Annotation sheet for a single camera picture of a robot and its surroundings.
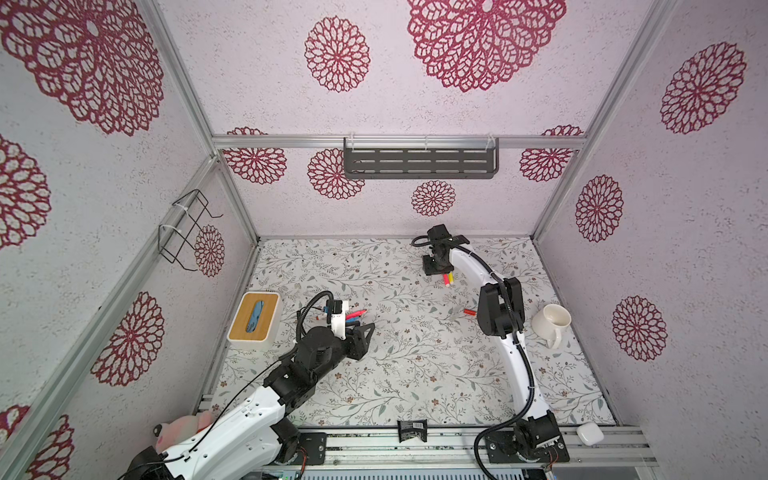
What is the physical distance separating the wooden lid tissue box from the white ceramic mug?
0.84 metres

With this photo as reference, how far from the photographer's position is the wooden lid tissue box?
2.93 ft

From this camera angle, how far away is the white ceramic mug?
893 mm

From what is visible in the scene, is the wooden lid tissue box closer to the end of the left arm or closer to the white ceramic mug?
the end of the left arm
